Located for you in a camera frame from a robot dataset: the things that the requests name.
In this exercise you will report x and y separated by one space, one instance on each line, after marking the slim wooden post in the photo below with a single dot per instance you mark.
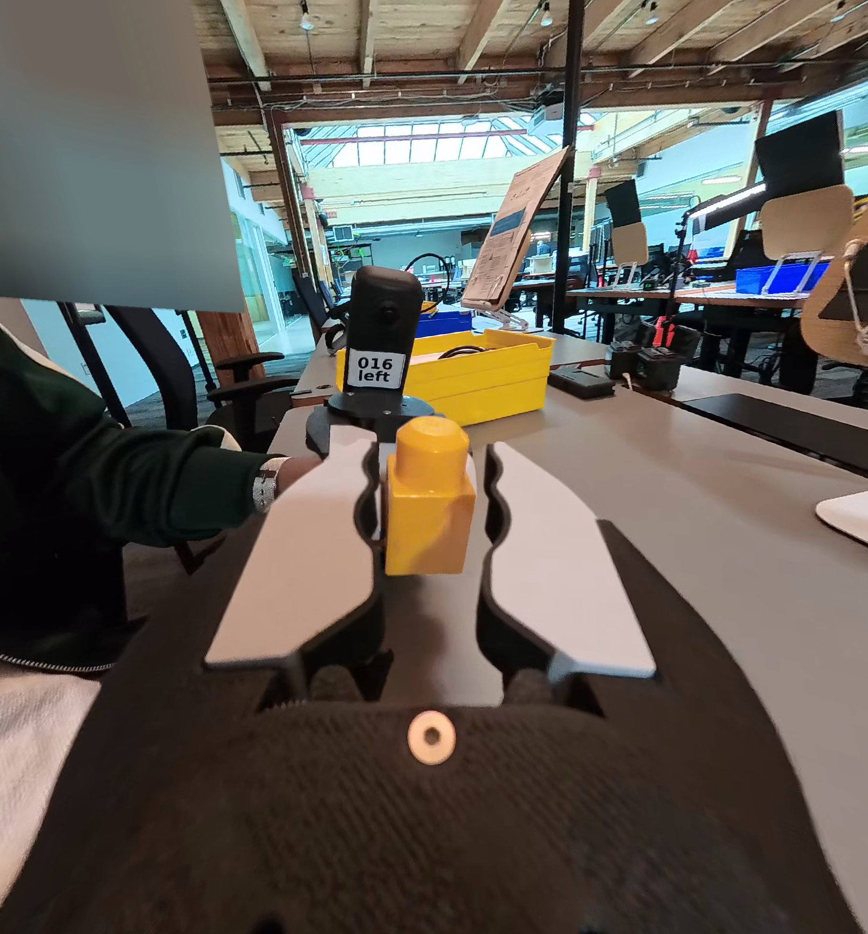
291 204

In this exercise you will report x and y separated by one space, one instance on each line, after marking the black lamp with light bar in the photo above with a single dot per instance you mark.
729 215

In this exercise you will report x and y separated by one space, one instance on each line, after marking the person's left forearm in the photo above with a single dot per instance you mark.
186 481

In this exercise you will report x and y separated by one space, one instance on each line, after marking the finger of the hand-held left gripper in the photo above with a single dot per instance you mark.
346 438

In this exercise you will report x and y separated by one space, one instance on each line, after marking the wooden pillar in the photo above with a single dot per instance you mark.
229 339

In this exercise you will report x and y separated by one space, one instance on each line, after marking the person's left hand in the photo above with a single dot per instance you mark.
295 473

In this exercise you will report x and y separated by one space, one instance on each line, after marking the yellow plastic bin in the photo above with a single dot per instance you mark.
492 387

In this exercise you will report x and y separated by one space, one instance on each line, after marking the black battery charger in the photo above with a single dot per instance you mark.
623 359
660 368

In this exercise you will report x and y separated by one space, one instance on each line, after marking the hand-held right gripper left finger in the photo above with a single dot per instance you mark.
295 576

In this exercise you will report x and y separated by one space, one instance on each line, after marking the black office chair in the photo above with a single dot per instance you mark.
160 365

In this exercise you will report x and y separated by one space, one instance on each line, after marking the black desk mat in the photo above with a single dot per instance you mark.
806 430

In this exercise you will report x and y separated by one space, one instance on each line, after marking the blue plastic bin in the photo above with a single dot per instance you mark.
445 325
755 279

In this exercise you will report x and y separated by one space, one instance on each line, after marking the silver wristwatch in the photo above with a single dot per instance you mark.
270 485

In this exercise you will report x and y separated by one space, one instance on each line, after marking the grey desk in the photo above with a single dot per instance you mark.
696 547

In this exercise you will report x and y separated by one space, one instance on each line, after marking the black flat box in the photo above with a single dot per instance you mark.
579 382

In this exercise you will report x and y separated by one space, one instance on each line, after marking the printed cardboard panel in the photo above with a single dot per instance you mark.
510 226

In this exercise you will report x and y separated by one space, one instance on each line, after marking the white panel stand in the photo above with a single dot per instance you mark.
499 315

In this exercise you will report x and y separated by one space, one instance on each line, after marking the yellow toy block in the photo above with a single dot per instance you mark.
426 518

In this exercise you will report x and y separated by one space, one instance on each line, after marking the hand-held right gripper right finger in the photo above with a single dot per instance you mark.
565 584

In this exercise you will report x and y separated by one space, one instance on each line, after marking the black battery pack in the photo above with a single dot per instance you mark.
648 333
685 339

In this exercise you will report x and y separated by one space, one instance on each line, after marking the tan and black board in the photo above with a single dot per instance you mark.
627 244
806 219

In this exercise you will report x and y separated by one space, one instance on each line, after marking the black steel pole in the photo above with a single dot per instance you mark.
569 182

